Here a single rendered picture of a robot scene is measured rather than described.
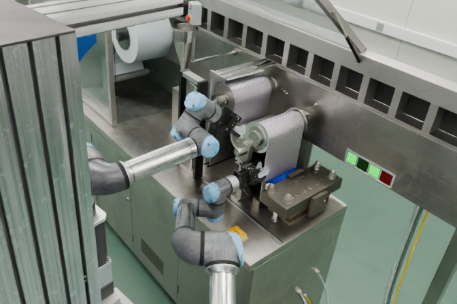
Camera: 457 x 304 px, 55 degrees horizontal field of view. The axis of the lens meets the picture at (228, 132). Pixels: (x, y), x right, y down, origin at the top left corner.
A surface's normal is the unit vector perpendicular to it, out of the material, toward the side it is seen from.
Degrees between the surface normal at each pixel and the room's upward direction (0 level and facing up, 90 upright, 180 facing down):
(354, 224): 0
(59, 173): 90
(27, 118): 90
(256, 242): 0
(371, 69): 90
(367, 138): 90
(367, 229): 0
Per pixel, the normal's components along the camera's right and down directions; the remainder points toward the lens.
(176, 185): 0.08, -0.86
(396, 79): -0.76, 0.28
